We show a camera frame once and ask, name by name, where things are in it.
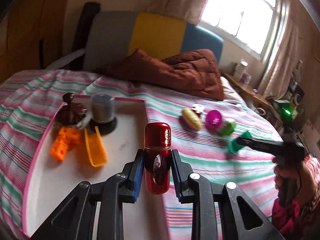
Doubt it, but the magenta perforated dome toy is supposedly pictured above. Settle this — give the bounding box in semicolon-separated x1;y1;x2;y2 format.
205;110;223;134

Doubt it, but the white tray with pink rim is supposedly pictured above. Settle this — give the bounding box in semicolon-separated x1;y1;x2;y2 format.
22;95;173;239

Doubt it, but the grey cylinder speaker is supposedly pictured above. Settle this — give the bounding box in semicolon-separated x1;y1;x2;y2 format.
86;92;118;134

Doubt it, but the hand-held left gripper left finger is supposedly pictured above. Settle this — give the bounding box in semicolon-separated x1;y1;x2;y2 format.
30;149;144;240

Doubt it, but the wooden bedside shelf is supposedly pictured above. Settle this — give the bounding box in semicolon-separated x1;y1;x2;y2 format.
222;72;272;110

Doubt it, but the white pillow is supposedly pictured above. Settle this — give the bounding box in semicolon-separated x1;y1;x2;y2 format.
220;76;248;105

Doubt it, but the teal green plastic holder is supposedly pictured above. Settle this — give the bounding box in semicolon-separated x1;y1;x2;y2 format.
227;131;253;154

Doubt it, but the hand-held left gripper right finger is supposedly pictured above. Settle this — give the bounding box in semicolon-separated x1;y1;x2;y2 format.
172;150;284;240

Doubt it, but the window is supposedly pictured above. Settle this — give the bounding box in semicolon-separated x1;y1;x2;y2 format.
199;0;278;55

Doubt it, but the red capsule bottle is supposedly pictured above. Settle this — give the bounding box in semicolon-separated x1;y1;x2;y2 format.
144;122;172;195

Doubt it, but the grey yellow blue headboard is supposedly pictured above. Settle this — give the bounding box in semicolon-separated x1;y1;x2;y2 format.
84;11;224;72

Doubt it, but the person's right hand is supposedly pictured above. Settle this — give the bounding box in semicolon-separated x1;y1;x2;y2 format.
272;155;312;205

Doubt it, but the green and white camera toy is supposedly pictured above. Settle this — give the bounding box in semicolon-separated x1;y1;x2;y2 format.
217;119;237;137

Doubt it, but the small printed wrapper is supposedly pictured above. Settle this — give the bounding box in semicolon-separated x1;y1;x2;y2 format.
192;104;205;117

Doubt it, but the orange translucent scoop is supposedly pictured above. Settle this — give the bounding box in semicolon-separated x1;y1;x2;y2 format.
84;126;108;167

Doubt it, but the striped pink green blanket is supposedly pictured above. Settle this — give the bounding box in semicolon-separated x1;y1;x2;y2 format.
0;69;285;240

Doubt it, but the brown quilted duvet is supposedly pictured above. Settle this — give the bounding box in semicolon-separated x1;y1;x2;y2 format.
96;49;225;102

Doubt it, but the dark brown glossy figurine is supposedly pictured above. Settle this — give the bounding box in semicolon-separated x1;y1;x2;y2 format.
55;92;92;130

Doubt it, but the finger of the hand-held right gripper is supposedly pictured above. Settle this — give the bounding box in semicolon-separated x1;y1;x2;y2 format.
236;135;275;153

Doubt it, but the pink curtain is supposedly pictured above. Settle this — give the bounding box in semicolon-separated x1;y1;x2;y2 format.
147;0;220;25

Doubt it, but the orange holed block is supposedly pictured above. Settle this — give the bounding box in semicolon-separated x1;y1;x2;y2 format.
49;126;82;162

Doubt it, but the person's right forearm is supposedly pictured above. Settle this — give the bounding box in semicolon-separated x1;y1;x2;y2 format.
299;155;320;220

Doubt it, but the white carton box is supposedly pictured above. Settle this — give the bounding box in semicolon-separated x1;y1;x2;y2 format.
234;60;249;79

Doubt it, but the person's pink patterned clothing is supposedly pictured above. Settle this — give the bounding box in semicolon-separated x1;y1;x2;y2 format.
271;197;308;237

